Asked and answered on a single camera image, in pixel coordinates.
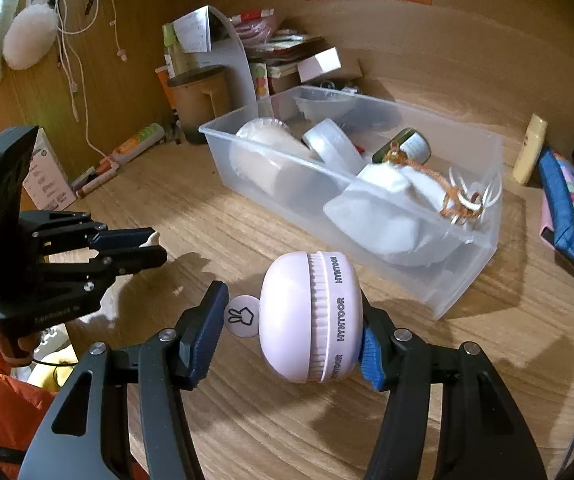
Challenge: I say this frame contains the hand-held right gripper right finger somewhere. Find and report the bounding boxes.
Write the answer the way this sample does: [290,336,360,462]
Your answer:
[359,302,548,480]

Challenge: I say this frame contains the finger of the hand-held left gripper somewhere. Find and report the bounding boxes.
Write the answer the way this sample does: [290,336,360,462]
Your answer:
[29,211,156,251]
[42,247,168,311]

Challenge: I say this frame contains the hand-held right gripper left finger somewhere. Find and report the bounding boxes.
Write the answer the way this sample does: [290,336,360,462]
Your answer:
[17,280,230,480]

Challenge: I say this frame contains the pink round gadget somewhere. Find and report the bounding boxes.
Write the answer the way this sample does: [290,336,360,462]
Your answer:
[224,250,366,384]

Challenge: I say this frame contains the clear plastic storage box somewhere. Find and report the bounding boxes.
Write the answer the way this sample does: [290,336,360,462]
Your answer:
[199,85,504,321]

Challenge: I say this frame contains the white cloth pouch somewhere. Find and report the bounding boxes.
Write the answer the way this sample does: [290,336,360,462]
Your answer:
[323,162,468,267]

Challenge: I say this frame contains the white plastic jar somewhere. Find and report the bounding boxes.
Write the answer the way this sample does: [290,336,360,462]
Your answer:
[229,117,348,201]

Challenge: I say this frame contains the orange cord claw clip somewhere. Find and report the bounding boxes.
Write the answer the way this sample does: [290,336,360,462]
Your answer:
[384,142,500,233]

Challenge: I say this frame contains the translucent round jar lid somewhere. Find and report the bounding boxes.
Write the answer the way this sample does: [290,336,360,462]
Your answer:
[301,117,368,173]

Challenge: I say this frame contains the wooden desktop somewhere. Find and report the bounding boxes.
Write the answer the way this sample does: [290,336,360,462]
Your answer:
[62,75,574,480]

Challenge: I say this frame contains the white printed carton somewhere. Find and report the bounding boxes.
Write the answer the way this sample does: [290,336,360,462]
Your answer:
[22,127,78,213]

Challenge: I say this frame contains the pink lip balm tube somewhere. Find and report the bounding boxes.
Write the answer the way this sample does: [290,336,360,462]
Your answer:
[76,167,118,199]

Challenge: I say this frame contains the white bottle with orange label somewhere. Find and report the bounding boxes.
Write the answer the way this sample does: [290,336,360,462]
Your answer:
[112,122,166,165]

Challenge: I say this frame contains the yellow cloth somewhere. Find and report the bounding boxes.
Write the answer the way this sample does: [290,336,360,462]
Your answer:
[29,342,80,391]

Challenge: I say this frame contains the brown mug with lid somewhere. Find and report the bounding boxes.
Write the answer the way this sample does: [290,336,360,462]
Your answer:
[167,66,232,145]

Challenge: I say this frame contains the orange printed tube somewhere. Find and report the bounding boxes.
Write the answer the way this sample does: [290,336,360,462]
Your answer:
[156,65,178,111]

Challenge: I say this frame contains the white fluffy puff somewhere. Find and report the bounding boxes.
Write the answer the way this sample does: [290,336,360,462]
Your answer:
[3,0,60,71]

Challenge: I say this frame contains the green-capped spray bottle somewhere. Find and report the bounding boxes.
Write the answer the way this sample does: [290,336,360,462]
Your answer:
[161,22,180,81]

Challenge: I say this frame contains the fruit print carton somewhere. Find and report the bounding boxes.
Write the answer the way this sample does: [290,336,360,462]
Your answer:
[252,62,270,101]

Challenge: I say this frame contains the white file stand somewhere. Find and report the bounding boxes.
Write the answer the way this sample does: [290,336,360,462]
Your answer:
[202,6,258,111]

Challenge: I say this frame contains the green glass bottle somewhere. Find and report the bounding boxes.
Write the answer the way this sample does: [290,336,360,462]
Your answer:
[372,129,432,165]

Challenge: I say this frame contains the white paper booklet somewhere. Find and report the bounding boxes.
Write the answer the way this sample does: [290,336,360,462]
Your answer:
[173,7,214,53]

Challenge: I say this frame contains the stack of booklets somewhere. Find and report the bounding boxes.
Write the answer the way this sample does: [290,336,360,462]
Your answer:
[244,30,328,78]

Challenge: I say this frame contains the pink wrapped roll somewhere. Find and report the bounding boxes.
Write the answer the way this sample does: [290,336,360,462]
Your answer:
[229,7,280,41]

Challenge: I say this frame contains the blue pencil case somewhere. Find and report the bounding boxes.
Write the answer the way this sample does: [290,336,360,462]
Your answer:
[537,146,574,288]

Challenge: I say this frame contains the cream lip balm bottle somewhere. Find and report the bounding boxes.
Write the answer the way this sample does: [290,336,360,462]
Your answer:
[513,114,548,185]

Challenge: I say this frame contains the pink and white box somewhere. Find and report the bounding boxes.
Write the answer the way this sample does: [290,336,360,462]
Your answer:
[297,47,342,84]

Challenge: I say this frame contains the white earphone cable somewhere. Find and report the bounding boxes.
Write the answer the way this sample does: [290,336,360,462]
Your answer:
[107,0,128,62]

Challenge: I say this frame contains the metal key ring bunch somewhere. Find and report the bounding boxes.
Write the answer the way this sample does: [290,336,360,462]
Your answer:
[317,77,362,95]

